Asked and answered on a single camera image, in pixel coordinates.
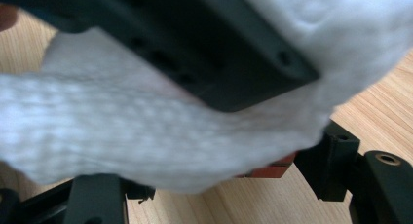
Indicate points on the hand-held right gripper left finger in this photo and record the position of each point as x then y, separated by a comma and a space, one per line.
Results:
94, 201

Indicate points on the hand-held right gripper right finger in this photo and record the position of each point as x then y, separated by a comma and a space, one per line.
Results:
331, 165

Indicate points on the white wet wipe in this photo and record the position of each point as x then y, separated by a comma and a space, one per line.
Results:
130, 136

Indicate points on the multicoloured puzzle cube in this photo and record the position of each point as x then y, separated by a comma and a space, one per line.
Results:
272, 171

